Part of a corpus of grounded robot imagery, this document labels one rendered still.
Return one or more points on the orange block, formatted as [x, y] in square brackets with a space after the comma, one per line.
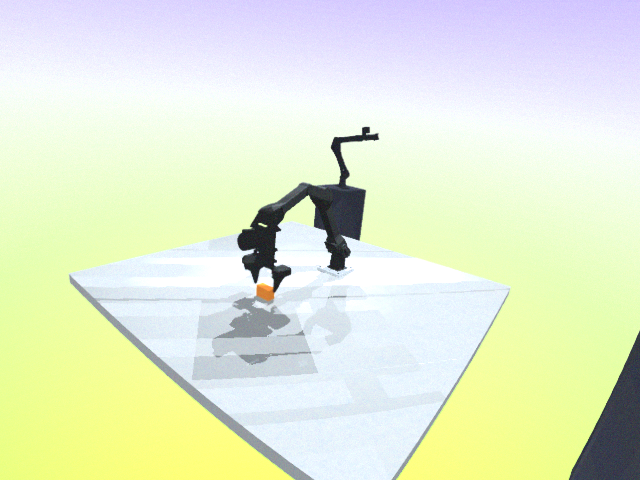
[265, 291]

